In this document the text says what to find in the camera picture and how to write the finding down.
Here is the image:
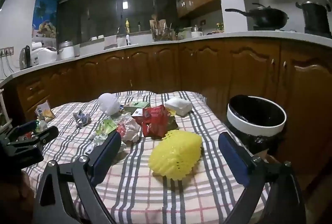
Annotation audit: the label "dark window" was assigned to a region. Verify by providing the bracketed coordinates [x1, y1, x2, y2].
[57, 0, 179, 44]

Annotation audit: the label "yellow snack packet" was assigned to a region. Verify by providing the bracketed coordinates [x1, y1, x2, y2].
[35, 100, 55, 122]

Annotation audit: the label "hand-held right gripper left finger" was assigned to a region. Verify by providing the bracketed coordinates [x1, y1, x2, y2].
[32, 131, 122, 224]

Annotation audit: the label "plaid cloth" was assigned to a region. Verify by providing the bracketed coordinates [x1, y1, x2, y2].
[22, 90, 271, 224]

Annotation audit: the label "white canister with metal lid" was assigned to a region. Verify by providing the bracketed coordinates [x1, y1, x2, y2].
[57, 40, 76, 60]

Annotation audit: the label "blue wall poster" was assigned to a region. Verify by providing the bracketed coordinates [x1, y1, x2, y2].
[32, 0, 59, 38]

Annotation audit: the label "white tissue pack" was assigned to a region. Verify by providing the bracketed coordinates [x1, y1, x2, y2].
[165, 97, 193, 117]

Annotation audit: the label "green printed wrapper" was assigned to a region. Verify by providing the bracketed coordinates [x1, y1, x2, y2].
[95, 116, 118, 136]

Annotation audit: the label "gas stove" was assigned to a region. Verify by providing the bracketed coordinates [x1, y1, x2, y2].
[253, 25, 332, 38]

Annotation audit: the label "yellow foam fruit net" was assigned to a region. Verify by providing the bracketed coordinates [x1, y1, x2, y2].
[148, 130, 203, 180]

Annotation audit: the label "wooden utensil holder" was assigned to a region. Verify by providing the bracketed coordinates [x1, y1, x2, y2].
[149, 14, 172, 41]

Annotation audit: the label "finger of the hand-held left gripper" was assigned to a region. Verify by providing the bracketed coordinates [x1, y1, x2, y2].
[10, 126, 59, 152]
[8, 121, 38, 140]

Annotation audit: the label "steel electric kettle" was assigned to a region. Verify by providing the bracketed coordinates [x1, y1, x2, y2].
[19, 45, 33, 70]

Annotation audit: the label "red snack bag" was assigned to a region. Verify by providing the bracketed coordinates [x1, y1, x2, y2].
[141, 105, 179, 137]

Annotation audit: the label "white rice cooker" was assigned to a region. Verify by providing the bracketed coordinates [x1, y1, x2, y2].
[31, 46, 58, 65]

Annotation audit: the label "blue white wrapper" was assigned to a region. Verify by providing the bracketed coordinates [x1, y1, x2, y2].
[73, 111, 92, 128]

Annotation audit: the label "brown lower kitchen cabinets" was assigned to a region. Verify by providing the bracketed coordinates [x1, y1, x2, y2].
[2, 39, 332, 188]

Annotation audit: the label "small red white packet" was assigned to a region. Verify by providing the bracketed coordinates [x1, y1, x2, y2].
[131, 108, 145, 124]

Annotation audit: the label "white bin with black bag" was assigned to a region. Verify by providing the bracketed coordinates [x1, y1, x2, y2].
[224, 95, 287, 155]

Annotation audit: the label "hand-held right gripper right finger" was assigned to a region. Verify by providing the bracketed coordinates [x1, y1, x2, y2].
[218, 132, 306, 224]

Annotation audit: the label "small steel pot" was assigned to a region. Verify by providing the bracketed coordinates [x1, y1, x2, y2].
[190, 25, 203, 38]

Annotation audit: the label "green carton box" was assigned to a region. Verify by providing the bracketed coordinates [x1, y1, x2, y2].
[123, 101, 151, 114]

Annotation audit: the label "black wok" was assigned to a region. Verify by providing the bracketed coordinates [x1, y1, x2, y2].
[225, 3, 289, 28]

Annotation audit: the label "black cooking pot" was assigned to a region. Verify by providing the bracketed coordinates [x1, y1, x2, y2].
[296, 1, 332, 35]

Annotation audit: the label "person's left forearm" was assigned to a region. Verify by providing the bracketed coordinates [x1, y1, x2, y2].
[0, 170, 35, 224]

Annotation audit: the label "white paper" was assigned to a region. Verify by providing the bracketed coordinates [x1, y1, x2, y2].
[85, 134, 127, 155]

